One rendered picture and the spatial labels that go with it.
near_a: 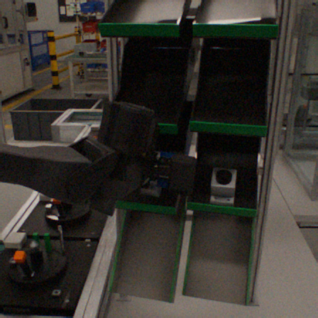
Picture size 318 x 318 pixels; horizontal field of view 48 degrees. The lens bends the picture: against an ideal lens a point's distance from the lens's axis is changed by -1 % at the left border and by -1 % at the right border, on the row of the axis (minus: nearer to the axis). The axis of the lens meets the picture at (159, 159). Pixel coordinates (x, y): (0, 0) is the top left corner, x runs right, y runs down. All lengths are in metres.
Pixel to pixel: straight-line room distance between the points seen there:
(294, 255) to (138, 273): 0.55
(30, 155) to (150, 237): 0.46
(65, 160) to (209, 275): 0.48
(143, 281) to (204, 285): 0.13
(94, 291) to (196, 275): 0.24
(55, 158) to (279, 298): 0.76
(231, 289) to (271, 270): 0.33
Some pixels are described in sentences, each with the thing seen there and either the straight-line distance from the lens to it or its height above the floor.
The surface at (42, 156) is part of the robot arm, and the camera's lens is 0.43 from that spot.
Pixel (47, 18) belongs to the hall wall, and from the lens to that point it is 12.18.
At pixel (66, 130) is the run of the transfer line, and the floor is 0.93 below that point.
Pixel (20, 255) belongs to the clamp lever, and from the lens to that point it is 0.84.
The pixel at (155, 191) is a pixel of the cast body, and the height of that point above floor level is 1.25.
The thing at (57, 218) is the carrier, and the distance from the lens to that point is 1.10.
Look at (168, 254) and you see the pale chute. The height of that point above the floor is 1.06.
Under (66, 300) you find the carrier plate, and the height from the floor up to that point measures 0.97.
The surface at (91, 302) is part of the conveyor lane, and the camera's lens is 0.86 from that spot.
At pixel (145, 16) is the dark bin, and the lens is 0.66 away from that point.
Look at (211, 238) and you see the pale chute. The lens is 0.83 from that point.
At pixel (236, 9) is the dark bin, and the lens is 0.69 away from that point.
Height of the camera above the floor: 1.55
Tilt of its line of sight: 23 degrees down
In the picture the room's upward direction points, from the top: straight up
